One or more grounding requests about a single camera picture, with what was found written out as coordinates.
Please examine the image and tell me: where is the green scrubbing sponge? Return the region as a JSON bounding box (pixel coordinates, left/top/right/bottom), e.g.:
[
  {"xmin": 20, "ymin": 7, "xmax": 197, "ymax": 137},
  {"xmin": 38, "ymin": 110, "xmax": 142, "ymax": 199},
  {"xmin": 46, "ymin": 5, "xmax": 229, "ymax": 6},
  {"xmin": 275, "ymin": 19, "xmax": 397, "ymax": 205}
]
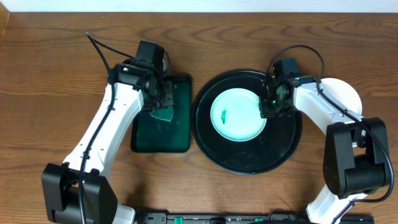
[{"xmin": 150, "ymin": 106, "xmax": 174, "ymax": 123}]

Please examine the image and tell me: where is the white plate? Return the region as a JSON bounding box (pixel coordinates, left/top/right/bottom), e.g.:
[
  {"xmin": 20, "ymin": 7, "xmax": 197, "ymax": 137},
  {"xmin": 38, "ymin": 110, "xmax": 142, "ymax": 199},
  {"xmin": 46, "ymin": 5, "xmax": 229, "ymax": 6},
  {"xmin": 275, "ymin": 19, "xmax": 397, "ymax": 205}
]
[
  {"xmin": 321, "ymin": 78, "xmax": 363, "ymax": 114},
  {"xmin": 210, "ymin": 88, "xmax": 267, "ymax": 142}
]

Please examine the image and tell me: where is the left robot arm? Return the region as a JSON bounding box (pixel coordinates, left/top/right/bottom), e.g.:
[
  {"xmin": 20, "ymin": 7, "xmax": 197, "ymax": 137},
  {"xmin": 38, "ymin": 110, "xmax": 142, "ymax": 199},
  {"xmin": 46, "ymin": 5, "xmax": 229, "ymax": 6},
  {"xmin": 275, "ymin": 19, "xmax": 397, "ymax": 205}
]
[{"xmin": 42, "ymin": 62, "xmax": 172, "ymax": 223}]

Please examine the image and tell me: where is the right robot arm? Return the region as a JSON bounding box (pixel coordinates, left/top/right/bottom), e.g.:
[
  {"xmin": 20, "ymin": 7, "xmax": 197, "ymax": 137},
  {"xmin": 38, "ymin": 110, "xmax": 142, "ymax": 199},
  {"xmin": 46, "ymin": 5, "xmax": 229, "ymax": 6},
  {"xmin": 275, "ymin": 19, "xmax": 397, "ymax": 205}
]
[{"xmin": 260, "ymin": 75, "xmax": 394, "ymax": 223}]

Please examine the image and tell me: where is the black rectangular tray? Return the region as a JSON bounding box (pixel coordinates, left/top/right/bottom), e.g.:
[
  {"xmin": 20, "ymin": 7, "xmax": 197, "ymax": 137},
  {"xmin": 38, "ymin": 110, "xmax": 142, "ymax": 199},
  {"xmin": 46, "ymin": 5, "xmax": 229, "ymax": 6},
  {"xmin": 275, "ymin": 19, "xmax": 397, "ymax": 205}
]
[{"xmin": 130, "ymin": 76, "xmax": 192, "ymax": 153}]

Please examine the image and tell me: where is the black round tray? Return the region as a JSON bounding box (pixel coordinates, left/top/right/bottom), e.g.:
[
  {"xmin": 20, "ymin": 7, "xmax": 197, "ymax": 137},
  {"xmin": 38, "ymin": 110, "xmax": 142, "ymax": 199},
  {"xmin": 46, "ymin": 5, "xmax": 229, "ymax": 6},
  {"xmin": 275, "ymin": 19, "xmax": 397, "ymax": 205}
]
[{"xmin": 191, "ymin": 70, "xmax": 302, "ymax": 174}]

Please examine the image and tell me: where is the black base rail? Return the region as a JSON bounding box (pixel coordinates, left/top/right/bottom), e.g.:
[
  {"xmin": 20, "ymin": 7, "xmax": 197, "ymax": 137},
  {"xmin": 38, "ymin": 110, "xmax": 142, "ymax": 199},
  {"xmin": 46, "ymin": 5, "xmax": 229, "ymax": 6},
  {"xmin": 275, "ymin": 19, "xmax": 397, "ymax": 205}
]
[{"xmin": 133, "ymin": 209, "xmax": 376, "ymax": 224}]

